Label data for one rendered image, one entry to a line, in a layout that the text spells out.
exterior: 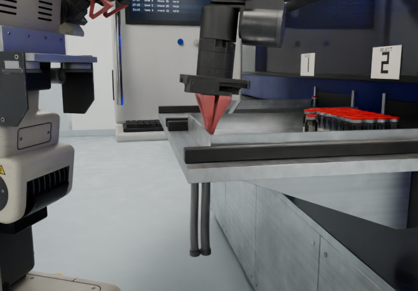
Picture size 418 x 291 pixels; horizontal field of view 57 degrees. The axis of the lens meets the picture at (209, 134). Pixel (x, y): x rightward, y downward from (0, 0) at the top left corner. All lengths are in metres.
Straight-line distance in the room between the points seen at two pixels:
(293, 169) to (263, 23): 0.21
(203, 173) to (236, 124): 0.33
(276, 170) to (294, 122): 0.34
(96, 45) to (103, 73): 0.43
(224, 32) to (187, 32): 0.92
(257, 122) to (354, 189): 0.26
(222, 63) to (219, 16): 0.07
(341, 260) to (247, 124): 0.40
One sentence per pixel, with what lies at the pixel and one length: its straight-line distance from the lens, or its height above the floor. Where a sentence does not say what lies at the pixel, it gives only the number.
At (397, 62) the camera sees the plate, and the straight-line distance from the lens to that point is 0.78.
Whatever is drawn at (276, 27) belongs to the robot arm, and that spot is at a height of 1.07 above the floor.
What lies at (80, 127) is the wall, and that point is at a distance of 6.16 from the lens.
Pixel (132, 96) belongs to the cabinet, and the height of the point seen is 0.91.
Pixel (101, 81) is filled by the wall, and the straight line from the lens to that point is 6.06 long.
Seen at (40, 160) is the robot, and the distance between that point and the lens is 1.03.
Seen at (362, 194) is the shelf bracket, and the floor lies 0.80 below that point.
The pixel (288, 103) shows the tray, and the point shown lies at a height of 0.90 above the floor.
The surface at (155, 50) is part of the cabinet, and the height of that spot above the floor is 1.08.
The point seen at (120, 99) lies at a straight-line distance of 1.41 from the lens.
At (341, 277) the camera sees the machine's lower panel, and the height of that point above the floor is 0.52.
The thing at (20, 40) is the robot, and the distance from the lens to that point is 1.00.
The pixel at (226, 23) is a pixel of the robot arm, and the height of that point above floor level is 1.07.
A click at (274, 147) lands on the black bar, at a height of 0.90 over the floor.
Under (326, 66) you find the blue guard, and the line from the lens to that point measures 1.01.
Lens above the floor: 1.01
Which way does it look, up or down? 10 degrees down
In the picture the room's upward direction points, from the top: straight up
